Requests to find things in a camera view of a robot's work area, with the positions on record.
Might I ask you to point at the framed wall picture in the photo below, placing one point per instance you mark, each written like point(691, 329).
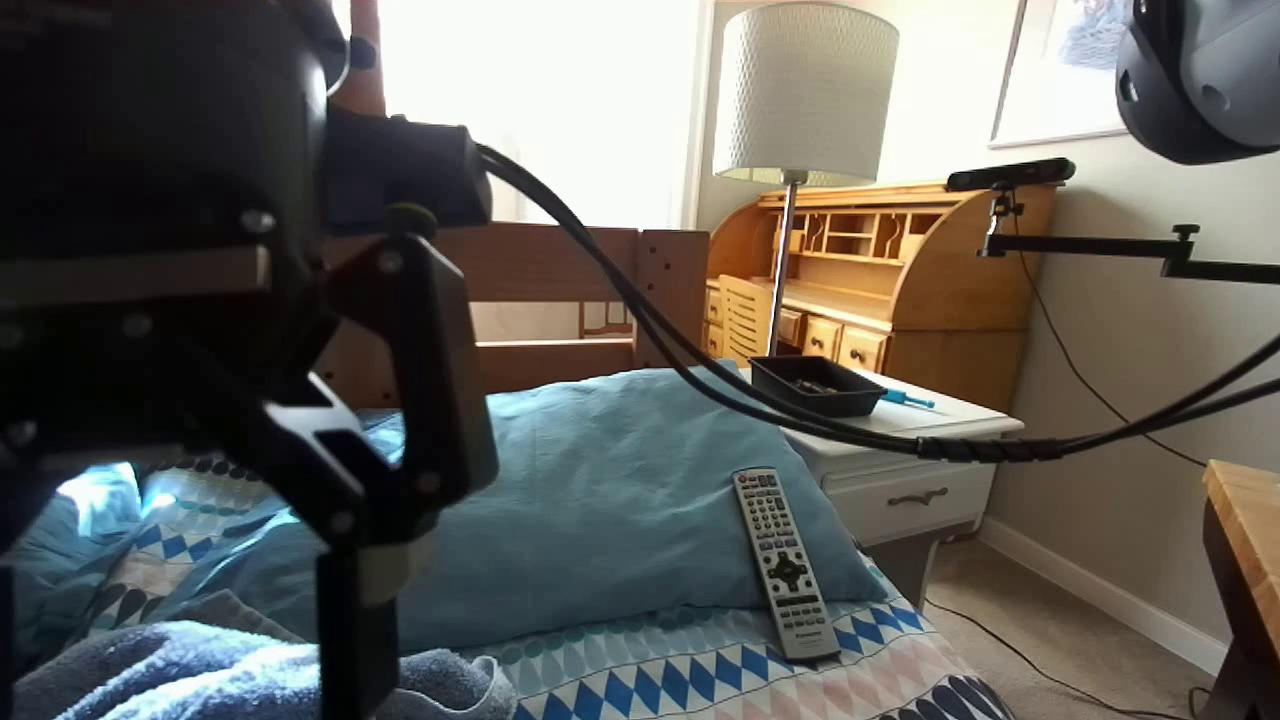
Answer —
point(1058, 75)

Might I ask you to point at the patterned blue white bedspread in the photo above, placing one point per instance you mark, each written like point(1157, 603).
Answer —
point(216, 545)

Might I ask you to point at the silver remote control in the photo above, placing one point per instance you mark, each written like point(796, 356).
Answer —
point(785, 572)

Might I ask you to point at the wooden table right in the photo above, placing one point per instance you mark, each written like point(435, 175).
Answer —
point(1241, 536)

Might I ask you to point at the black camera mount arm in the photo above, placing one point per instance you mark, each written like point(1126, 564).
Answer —
point(1176, 254)

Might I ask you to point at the white lamp shade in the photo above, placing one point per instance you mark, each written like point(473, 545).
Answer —
point(802, 93)

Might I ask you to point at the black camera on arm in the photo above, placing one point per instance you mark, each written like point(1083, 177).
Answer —
point(1051, 168)

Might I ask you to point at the grey-blue terry towel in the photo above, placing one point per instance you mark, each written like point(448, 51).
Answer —
point(193, 669)

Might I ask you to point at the black tray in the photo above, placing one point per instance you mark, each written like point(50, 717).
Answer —
point(813, 384)

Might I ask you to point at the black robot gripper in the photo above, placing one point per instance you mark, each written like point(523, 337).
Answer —
point(174, 194)

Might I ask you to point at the light blue pillow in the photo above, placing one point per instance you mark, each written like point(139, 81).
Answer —
point(612, 501)

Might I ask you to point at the metal lamp pole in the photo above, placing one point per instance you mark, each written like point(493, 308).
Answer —
point(782, 254)

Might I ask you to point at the wooden roll-top desk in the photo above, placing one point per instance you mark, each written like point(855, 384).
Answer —
point(882, 278)

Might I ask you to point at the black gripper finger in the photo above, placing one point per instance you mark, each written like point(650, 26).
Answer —
point(344, 491)

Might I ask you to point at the white nightstand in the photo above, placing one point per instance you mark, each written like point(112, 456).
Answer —
point(897, 506)

